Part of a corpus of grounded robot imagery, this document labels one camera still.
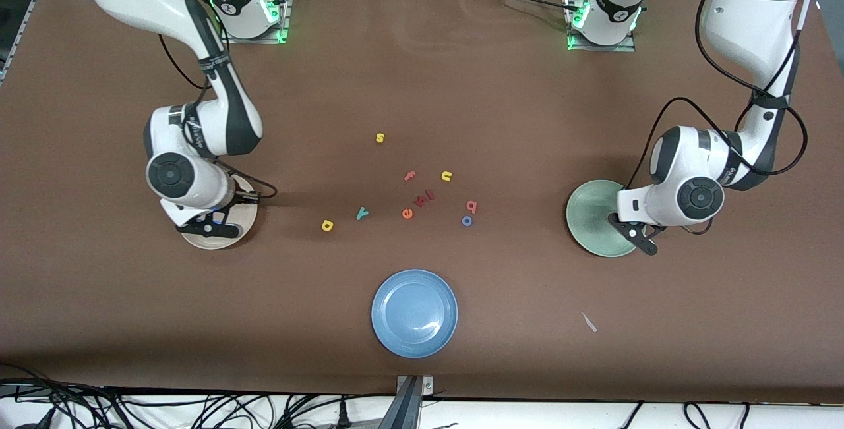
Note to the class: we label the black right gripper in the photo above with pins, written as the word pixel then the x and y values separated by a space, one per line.
pixel 232 205

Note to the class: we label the teal letter y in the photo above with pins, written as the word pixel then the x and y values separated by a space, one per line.
pixel 361 213

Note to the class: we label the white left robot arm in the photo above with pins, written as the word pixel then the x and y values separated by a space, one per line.
pixel 752 14

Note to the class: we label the beige brown plate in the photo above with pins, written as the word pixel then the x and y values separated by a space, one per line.
pixel 247 225

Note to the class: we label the blue plate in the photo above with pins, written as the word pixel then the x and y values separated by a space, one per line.
pixel 415 314

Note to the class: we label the black power plug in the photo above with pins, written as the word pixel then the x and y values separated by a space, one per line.
pixel 343 418

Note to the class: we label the brown paper table cover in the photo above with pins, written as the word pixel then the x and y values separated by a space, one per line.
pixel 461 86

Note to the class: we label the pale green plate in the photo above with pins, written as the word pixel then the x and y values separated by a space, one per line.
pixel 590 215

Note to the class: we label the grey tape scrap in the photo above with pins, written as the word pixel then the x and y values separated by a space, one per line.
pixel 589 322

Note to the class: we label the aluminium table edge bracket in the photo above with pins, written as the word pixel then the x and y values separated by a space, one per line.
pixel 410 409

